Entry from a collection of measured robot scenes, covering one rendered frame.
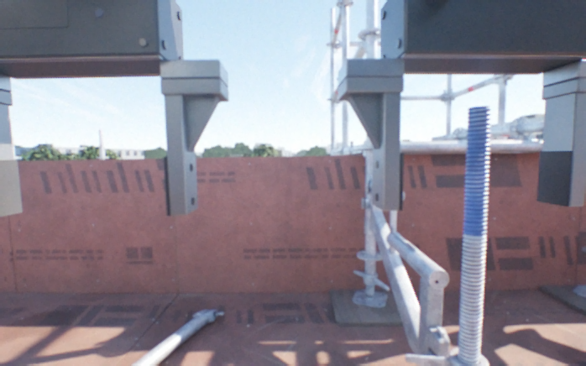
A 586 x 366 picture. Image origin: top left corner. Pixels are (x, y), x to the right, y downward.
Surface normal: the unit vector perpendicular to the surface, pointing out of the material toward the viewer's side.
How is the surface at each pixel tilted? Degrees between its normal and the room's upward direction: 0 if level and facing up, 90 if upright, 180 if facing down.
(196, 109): 90
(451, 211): 90
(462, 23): 90
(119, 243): 90
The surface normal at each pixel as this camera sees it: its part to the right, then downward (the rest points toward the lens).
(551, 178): -1.00, 0.02
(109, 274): -0.02, 0.09
